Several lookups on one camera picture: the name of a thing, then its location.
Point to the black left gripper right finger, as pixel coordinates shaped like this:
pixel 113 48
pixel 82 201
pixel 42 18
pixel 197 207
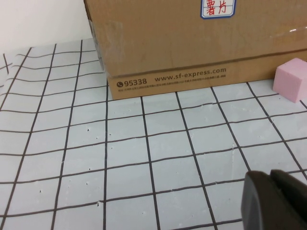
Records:
pixel 295 196

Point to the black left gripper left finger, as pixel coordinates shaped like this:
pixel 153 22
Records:
pixel 259 203

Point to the pink foam cube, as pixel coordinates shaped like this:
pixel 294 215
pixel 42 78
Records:
pixel 290 79

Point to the white black-grid tablecloth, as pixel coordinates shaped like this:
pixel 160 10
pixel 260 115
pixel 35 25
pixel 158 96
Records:
pixel 120 155

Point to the cardboard box printed F2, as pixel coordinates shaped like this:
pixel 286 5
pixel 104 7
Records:
pixel 168 48

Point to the white label on F2 box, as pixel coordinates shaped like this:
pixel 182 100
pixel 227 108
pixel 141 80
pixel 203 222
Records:
pixel 217 9

